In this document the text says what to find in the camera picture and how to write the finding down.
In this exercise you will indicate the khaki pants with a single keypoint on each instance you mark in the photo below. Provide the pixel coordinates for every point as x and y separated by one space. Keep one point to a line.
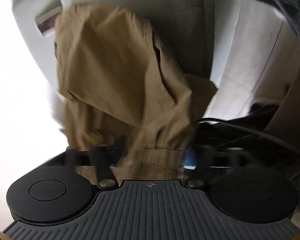
120 80

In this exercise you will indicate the grey sofa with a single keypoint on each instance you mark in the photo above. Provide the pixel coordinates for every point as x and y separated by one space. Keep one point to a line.
175 25

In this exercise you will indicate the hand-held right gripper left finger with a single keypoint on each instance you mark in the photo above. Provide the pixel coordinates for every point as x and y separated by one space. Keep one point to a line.
103 160

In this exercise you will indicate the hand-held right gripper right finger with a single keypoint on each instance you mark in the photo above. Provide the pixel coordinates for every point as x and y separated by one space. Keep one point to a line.
191 158

